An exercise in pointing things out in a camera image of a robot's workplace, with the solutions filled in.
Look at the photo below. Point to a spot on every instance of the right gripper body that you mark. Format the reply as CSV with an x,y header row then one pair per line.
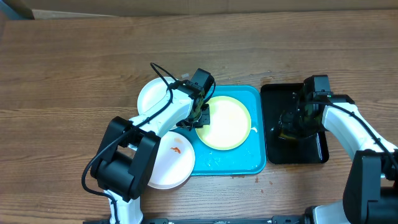
x,y
306,126

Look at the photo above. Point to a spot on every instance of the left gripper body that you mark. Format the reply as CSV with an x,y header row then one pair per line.
x,y
202,119

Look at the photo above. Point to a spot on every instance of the green yellow scrub sponge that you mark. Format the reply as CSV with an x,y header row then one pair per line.
x,y
286,134

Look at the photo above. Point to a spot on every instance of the yellow green rimmed plate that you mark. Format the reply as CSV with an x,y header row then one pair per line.
x,y
230,124

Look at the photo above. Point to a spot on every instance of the white plate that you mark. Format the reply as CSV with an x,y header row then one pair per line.
x,y
151,94
174,162

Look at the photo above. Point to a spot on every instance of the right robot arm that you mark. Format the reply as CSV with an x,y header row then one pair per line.
x,y
373,158

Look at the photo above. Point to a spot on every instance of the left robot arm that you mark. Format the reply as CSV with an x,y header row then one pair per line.
x,y
124,162

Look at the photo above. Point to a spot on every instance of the black plastic tray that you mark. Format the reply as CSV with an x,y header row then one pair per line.
x,y
275,99

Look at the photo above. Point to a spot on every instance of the teal plastic tray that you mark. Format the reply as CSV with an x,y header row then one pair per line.
x,y
247,159

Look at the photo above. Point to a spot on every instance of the small tape piece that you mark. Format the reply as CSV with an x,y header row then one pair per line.
x,y
185,75

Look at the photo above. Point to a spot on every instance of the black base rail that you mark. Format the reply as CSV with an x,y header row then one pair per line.
x,y
277,219

